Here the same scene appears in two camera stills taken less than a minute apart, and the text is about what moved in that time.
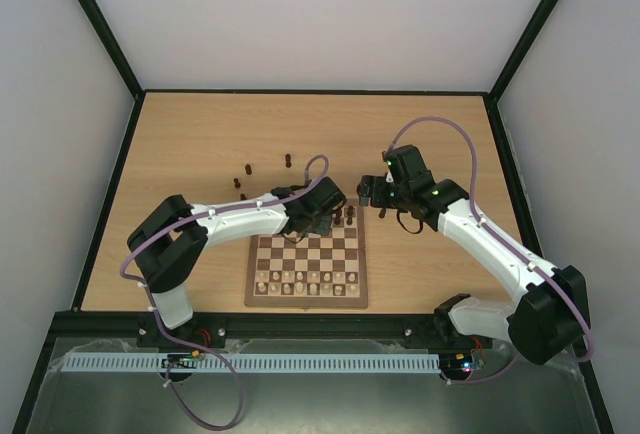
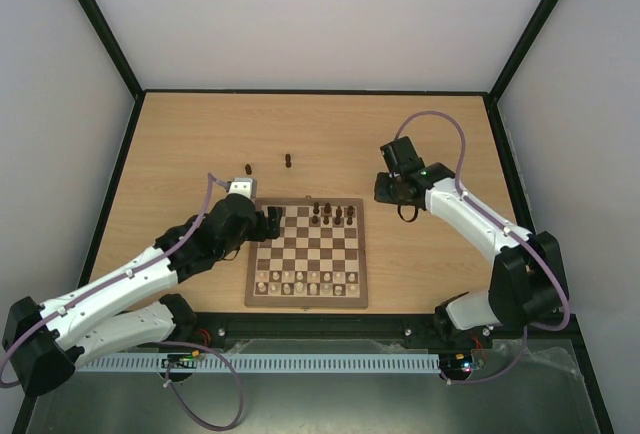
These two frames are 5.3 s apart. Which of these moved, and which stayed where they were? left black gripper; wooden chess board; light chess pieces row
Moved: left black gripper
Stayed: wooden chess board; light chess pieces row
